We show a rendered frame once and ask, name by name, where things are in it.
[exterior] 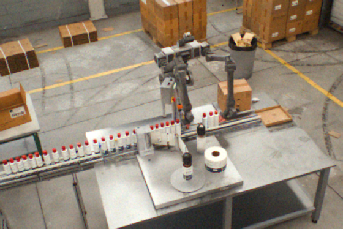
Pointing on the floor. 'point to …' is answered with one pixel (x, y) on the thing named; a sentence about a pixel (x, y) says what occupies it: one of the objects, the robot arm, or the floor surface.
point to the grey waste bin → (243, 63)
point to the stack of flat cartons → (17, 57)
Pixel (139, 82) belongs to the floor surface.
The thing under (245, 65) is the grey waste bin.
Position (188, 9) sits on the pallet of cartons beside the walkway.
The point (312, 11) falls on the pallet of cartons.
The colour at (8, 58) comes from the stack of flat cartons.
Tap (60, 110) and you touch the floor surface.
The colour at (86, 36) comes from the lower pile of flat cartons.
